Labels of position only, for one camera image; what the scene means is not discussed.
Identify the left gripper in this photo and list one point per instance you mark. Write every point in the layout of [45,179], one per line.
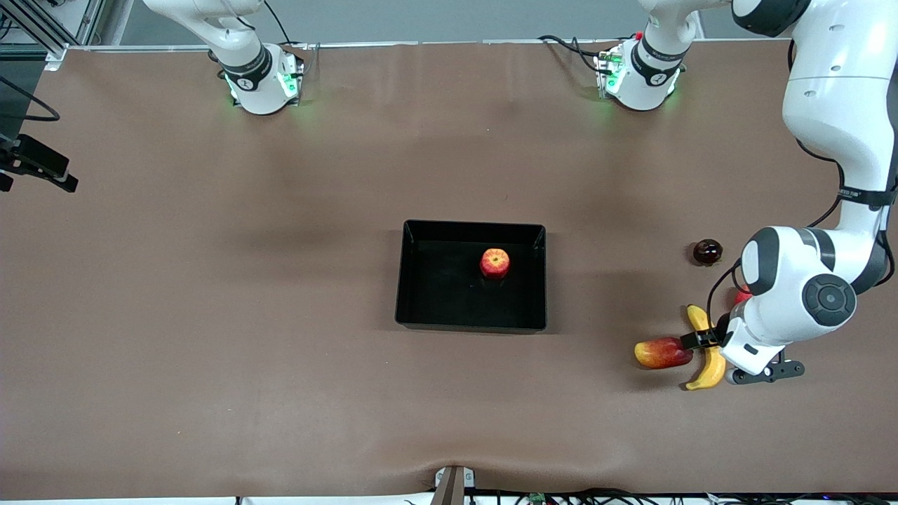
[704,339]

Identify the yellow banana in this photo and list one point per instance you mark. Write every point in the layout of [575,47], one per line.
[710,372]

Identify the small red striped apple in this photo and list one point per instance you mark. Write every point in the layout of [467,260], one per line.
[494,263]

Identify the black plastic box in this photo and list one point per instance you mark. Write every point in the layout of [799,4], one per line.
[435,294]

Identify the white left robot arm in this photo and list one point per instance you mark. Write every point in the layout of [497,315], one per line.
[835,84]

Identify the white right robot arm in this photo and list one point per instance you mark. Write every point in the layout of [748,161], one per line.
[252,77]

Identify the red yellow mango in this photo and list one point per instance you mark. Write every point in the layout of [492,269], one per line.
[659,353]

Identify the red round pomegranate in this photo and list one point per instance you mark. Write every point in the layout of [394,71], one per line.
[742,296]

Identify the dark red plum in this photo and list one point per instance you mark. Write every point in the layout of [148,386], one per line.
[707,251]

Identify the brown table mat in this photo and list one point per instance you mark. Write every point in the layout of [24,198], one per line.
[175,351]

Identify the aluminium frame profile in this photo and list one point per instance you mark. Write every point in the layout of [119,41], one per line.
[42,31]

